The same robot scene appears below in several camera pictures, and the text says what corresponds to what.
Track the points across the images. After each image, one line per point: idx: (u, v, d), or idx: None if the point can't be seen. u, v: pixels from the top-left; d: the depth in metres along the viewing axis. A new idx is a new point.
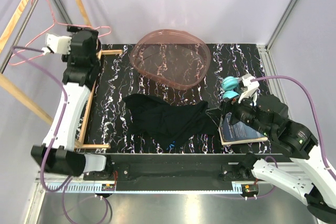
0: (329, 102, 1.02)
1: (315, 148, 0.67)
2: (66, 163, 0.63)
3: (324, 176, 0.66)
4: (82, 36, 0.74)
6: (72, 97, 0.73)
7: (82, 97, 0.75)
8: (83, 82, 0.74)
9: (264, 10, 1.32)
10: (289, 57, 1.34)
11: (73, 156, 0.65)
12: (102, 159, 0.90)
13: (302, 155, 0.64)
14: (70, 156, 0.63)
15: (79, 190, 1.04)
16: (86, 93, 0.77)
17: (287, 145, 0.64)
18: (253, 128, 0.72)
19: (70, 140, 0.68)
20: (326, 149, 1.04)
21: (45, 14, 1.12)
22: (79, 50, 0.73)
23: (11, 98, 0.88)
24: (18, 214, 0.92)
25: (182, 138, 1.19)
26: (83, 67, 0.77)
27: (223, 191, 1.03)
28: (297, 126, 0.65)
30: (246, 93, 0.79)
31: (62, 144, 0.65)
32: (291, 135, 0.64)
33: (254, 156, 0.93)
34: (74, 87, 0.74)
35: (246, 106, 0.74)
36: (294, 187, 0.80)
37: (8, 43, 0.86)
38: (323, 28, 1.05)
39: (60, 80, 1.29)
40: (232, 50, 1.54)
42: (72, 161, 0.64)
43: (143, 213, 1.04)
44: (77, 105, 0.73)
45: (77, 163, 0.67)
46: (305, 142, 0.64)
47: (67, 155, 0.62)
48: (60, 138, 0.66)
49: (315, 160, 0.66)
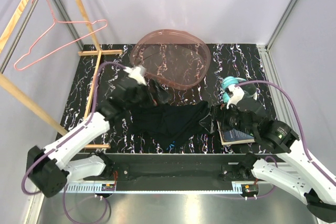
0: (329, 101, 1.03)
1: (297, 143, 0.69)
2: (46, 178, 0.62)
3: (309, 169, 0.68)
4: (128, 83, 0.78)
6: (92, 125, 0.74)
7: (100, 131, 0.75)
8: (107, 118, 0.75)
9: (264, 10, 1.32)
10: (289, 57, 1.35)
11: (59, 176, 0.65)
12: (101, 164, 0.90)
13: (284, 150, 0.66)
14: (56, 173, 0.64)
15: (75, 190, 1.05)
16: (105, 129, 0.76)
17: (269, 141, 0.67)
18: (241, 130, 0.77)
19: (65, 157, 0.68)
20: (325, 148, 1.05)
21: (45, 14, 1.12)
22: (119, 92, 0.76)
23: (11, 98, 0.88)
24: (17, 215, 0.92)
25: (182, 138, 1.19)
26: (117, 106, 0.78)
27: (223, 191, 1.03)
28: (278, 123, 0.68)
30: (232, 98, 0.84)
31: (56, 158, 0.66)
32: (271, 131, 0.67)
33: (254, 156, 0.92)
34: (99, 119, 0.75)
35: (232, 112, 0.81)
36: (293, 187, 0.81)
37: (8, 43, 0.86)
38: (323, 28, 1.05)
39: (60, 80, 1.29)
40: (232, 50, 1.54)
42: (52, 180, 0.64)
43: (143, 213, 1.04)
44: (91, 134, 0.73)
45: (58, 184, 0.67)
46: (285, 138, 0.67)
47: (53, 171, 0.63)
48: (58, 152, 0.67)
49: (298, 153, 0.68)
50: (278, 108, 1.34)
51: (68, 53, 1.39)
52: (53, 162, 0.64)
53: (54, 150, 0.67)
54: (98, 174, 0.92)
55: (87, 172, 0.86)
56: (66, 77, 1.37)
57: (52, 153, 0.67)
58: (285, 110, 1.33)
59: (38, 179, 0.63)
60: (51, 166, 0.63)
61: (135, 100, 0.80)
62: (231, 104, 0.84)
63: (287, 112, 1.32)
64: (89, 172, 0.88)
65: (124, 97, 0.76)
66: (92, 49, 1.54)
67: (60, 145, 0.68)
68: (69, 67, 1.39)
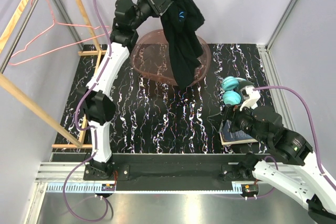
0: (329, 100, 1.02)
1: (311, 155, 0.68)
2: (101, 107, 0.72)
3: (320, 182, 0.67)
4: (124, 3, 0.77)
6: (115, 56, 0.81)
7: (122, 57, 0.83)
8: (125, 43, 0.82)
9: (264, 10, 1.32)
10: (289, 58, 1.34)
11: (107, 104, 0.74)
12: (109, 150, 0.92)
13: (297, 162, 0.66)
14: (105, 100, 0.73)
15: (80, 190, 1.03)
16: (126, 54, 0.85)
17: (283, 152, 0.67)
18: (251, 136, 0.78)
19: (107, 89, 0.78)
20: (325, 149, 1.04)
21: (45, 13, 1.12)
22: (119, 18, 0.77)
23: (11, 98, 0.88)
24: (18, 215, 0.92)
25: (200, 22, 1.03)
26: (128, 30, 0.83)
27: (223, 191, 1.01)
28: (293, 134, 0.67)
30: (248, 101, 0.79)
31: (101, 89, 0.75)
32: (286, 143, 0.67)
33: (255, 157, 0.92)
34: (116, 47, 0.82)
35: (245, 115, 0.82)
36: (295, 192, 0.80)
37: (7, 44, 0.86)
38: (323, 28, 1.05)
39: (60, 80, 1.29)
40: (232, 50, 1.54)
42: (106, 107, 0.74)
43: (143, 213, 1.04)
44: (117, 62, 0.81)
45: (111, 113, 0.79)
46: (300, 150, 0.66)
47: (104, 99, 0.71)
48: (100, 84, 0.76)
49: (311, 166, 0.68)
50: (278, 108, 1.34)
51: (68, 52, 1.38)
52: (100, 92, 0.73)
53: (96, 84, 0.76)
54: (106, 160, 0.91)
55: (103, 150, 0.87)
56: (67, 76, 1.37)
57: (96, 86, 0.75)
58: (285, 111, 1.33)
59: (94, 110, 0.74)
60: (101, 95, 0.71)
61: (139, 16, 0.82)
62: (244, 107, 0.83)
63: (287, 112, 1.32)
64: (103, 152, 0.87)
65: (128, 19, 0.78)
66: (92, 48, 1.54)
67: (98, 78, 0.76)
68: (69, 66, 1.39)
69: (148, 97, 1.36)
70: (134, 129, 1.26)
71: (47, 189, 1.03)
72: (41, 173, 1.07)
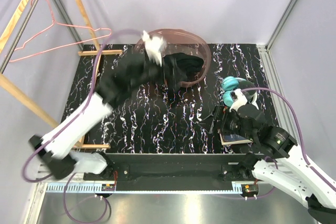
0: (329, 100, 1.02)
1: (296, 148, 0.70)
2: (51, 170, 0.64)
3: (309, 174, 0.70)
4: (134, 58, 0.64)
6: (87, 115, 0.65)
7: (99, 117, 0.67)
8: (107, 101, 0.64)
9: (264, 9, 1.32)
10: (289, 57, 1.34)
11: (57, 167, 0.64)
12: (103, 164, 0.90)
13: (282, 155, 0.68)
14: (55, 164, 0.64)
15: (80, 190, 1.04)
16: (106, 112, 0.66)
17: (268, 147, 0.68)
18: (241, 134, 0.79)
19: (62, 150, 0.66)
20: (324, 149, 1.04)
21: (45, 14, 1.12)
22: (121, 67, 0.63)
23: (11, 98, 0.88)
24: (17, 215, 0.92)
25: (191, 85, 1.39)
26: (119, 85, 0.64)
27: (223, 191, 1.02)
28: (276, 128, 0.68)
30: (236, 103, 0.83)
31: (54, 150, 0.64)
32: (270, 137, 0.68)
33: (255, 157, 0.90)
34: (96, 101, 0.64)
35: (233, 116, 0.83)
36: (294, 190, 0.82)
37: (7, 45, 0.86)
38: (324, 27, 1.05)
39: (60, 80, 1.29)
40: (232, 50, 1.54)
42: (58, 169, 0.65)
43: (143, 213, 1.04)
44: (88, 122, 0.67)
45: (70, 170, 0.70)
46: (283, 144, 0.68)
47: (52, 163, 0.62)
48: (57, 141, 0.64)
49: (296, 158, 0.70)
50: (277, 109, 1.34)
51: (68, 53, 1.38)
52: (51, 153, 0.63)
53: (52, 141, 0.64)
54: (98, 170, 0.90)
55: (91, 167, 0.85)
56: (67, 76, 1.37)
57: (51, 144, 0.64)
58: (285, 111, 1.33)
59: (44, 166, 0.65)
60: (49, 158, 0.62)
61: (144, 77, 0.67)
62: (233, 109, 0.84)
63: (286, 113, 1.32)
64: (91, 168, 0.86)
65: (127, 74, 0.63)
66: (93, 49, 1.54)
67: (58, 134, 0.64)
68: (69, 66, 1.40)
69: (147, 97, 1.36)
70: (134, 129, 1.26)
71: (47, 189, 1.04)
72: (41, 173, 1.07)
